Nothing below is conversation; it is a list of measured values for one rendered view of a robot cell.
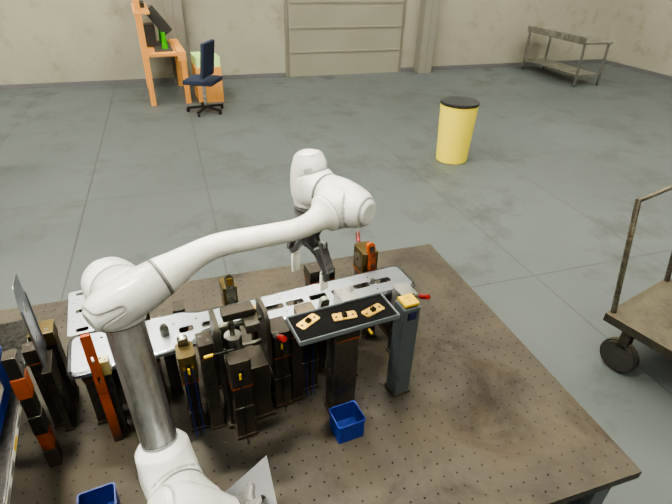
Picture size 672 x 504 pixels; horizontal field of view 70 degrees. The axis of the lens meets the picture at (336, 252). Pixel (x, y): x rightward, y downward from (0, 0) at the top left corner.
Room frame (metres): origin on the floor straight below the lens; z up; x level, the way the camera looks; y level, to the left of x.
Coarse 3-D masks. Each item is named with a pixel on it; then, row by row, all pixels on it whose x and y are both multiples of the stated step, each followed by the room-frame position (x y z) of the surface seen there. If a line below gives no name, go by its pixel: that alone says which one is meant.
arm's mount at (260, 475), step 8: (256, 464) 0.89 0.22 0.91; (264, 464) 0.87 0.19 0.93; (248, 472) 0.88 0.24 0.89; (256, 472) 0.86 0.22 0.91; (264, 472) 0.85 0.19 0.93; (240, 480) 0.87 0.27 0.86; (248, 480) 0.85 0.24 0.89; (256, 480) 0.84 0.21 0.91; (264, 480) 0.83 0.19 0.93; (232, 488) 0.85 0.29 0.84; (240, 488) 0.84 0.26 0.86; (256, 488) 0.82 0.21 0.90; (264, 488) 0.81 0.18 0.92; (272, 488) 0.79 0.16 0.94; (256, 496) 0.80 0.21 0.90; (272, 496) 0.77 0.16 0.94
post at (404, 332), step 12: (396, 300) 1.41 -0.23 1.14; (408, 312) 1.36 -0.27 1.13; (396, 324) 1.39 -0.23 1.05; (408, 324) 1.36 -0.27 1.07; (396, 336) 1.38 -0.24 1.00; (408, 336) 1.36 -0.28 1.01; (396, 348) 1.37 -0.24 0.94; (408, 348) 1.37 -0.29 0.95; (396, 360) 1.36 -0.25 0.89; (408, 360) 1.37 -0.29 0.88; (396, 372) 1.35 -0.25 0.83; (408, 372) 1.37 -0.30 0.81; (396, 384) 1.35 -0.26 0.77; (408, 384) 1.38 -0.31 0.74
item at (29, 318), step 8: (16, 280) 1.22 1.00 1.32; (16, 288) 1.19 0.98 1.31; (16, 296) 1.17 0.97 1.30; (24, 296) 1.24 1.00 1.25; (24, 312) 1.18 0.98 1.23; (32, 312) 1.25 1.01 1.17; (24, 320) 1.15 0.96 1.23; (32, 320) 1.22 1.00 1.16; (32, 328) 1.19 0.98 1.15; (32, 336) 1.15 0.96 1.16; (40, 336) 1.24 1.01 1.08; (40, 344) 1.21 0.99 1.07; (40, 352) 1.18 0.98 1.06; (40, 360) 1.15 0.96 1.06
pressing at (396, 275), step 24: (312, 288) 1.66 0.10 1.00; (336, 288) 1.67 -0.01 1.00; (360, 288) 1.67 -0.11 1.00; (384, 288) 1.68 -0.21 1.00; (192, 312) 1.49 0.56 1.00; (216, 312) 1.49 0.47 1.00; (288, 312) 1.50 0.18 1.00; (96, 336) 1.33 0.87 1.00; (168, 336) 1.34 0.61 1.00; (192, 336) 1.34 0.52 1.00; (72, 360) 1.20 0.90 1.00
